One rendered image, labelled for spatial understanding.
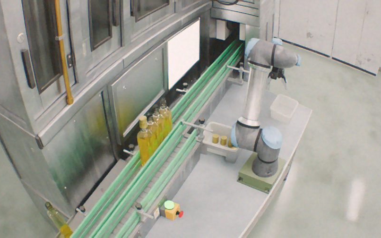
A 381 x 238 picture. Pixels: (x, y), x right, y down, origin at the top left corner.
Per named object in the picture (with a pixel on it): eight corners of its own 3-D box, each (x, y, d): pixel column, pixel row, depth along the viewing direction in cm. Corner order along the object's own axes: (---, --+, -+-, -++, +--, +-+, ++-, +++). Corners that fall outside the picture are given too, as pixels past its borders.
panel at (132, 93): (196, 59, 214) (196, 17, 193) (200, 60, 213) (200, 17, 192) (116, 143, 151) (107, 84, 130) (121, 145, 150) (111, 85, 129)
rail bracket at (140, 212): (142, 216, 129) (137, 200, 120) (157, 223, 126) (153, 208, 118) (138, 222, 126) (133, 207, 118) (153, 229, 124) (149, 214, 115)
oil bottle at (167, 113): (163, 137, 170) (161, 103, 157) (173, 140, 168) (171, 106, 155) (158, 144, 166) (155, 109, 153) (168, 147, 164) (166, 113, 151)
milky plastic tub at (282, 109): (297, 111, 211) (299, 101, 205) (288, 128, 196) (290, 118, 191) (277, 102, 218) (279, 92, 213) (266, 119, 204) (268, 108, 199)
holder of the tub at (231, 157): (201, 130, 194) (201, 119, 189) (244, 143, 185) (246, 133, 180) (187, 149, 182) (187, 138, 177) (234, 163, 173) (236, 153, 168)
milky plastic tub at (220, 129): (209, 132, 192) (210, 120, 187) (245, 142, 185) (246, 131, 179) (196, 151, 180) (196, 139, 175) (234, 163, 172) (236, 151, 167)
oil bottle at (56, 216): (69, 228, 118) (48, 196, 101) (76, 236, 115) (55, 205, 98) (62, 234, 114) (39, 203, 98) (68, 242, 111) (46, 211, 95)
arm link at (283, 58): (297, 50, 128) (302, 52, 172) (275, 43, 132) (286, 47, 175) (293, 74, 131) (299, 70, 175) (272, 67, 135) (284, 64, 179)
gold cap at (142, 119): (144, 122, 142) (143, 114, 139) (149, 126, 140) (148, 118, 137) (138, 125, 140) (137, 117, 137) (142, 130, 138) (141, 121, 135)
